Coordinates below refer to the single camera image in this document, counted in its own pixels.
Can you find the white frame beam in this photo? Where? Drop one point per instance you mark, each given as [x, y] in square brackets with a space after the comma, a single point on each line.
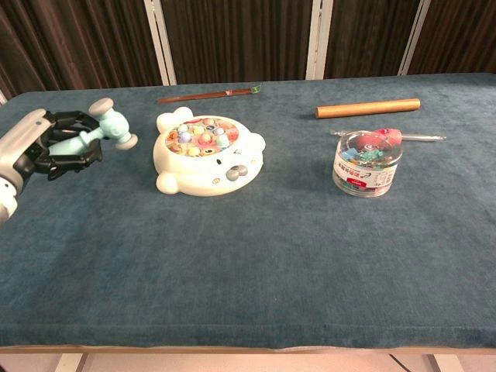
[2, 97]

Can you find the light blue toy hammer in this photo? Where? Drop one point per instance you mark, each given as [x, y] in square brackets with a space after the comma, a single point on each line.
[114, 126]

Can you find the wooden rolling pin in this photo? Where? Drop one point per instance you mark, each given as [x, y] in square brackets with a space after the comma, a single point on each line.
[368, 108]

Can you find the white frame post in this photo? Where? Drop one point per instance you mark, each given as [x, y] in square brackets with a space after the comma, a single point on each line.
[412, 38]
[160, 46]
[318, 38]

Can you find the white table leg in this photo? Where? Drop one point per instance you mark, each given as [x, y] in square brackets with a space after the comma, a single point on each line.
[445, 364]
[71, 363]

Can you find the left black-fingered robot hand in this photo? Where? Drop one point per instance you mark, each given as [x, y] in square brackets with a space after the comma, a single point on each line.
[23, 131]

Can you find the blue table cloth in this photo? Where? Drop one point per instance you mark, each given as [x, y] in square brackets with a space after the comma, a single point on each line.
[248, 252]

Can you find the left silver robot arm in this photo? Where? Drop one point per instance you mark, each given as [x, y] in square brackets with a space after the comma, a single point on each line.
[5, 201]

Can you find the white bear whack-a-mole toy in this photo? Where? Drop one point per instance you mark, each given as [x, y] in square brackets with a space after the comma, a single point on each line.
[201, 174]

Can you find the clear jar of binder clips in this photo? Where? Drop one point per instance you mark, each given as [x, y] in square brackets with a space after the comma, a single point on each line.
[364, 178]

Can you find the brown chopsticks in clear wrapper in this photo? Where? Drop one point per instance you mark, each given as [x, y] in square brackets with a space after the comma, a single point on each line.
[201, 95]

